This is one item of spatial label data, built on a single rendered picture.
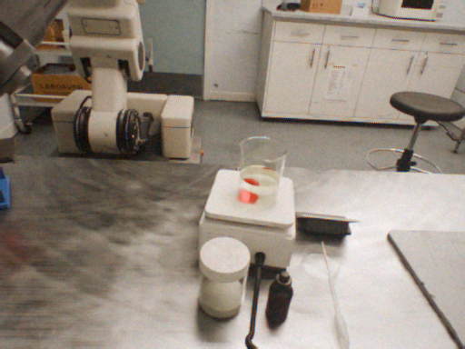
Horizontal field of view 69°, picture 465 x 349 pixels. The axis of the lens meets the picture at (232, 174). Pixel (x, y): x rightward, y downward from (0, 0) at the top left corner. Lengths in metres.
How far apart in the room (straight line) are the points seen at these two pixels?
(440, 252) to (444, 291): 0.09
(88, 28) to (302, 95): 2.08
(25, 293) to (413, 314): 0.49
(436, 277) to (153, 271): 0.40
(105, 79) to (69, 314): 0.98
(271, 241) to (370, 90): 2.81
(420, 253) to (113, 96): 1.06
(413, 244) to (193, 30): 3.02
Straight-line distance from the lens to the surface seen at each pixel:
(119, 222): 0.58
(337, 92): 3.10
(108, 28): 1.30
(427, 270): 0.58
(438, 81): 3.46
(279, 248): 0.47
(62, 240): 0.57
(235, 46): 3.44
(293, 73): 2.95
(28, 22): 0.52
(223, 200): 0.47
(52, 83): 2.76
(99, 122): 1.28
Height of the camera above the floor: 1.11
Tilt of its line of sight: 30 degrees down
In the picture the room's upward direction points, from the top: 5 degrees clockwise
